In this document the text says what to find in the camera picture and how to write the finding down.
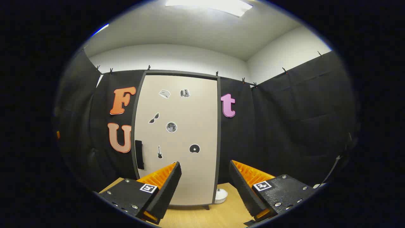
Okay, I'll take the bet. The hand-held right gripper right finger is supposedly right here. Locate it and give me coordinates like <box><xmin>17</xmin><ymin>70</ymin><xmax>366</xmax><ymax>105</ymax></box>
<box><xmin>229</xmin><ymin>160</ymin><xmax>318</xmax><ymax>222</ymax></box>

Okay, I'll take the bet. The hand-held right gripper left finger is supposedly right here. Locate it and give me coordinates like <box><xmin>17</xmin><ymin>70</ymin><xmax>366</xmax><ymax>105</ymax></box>
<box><xmin>98</xmin><ymin>161</ymin><xmax>182</xmax><ymax>225</ymax></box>

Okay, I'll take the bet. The beige cabinet door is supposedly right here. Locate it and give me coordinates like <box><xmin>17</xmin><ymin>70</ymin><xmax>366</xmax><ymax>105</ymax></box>
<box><xmin>136</xmin><ymin>75</ymin><xmax>218</xmax><ymax>206</ymax></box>

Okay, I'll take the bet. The black door handle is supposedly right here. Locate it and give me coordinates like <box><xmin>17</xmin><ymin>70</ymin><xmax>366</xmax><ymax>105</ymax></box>
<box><xmin>135</xmin><ymin>140</ymin><xmax>145</xmax><ymax>170</ymax></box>

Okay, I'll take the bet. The dark grey cabinet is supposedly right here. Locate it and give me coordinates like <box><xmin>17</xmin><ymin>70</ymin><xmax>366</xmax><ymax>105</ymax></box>
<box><xmin>131</xmin><ymin>70</ymin><xmax>221</xmax><ymax>210</ymax></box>

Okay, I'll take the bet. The black backdrop cloth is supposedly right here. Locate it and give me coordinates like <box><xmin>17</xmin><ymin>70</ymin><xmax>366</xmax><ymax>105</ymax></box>
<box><xmin>54</xmin><ymin>49</ymin><xmax>359</xmax><ymax>193</ymax></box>

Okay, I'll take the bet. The row of black cloth clips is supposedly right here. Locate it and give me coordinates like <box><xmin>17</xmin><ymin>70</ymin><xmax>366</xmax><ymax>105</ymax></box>
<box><xmin>95</xmin><ymin>51</ymin><xmax>323</xmax><ymax>89</ymax></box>

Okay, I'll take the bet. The narrow ceiling light panel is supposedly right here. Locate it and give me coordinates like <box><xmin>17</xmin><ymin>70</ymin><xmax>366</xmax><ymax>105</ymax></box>
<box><xmin>92</xmin><ymin>24</ymin><xmax>109</xmax><ymax>36</ymax></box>

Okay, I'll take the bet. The wide ceiling light panel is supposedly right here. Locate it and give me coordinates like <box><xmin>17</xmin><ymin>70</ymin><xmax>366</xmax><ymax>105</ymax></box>
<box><xmin>165</xmin><ymin>0</ymin><xmax>253</xmax><ymax>17</ymax></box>

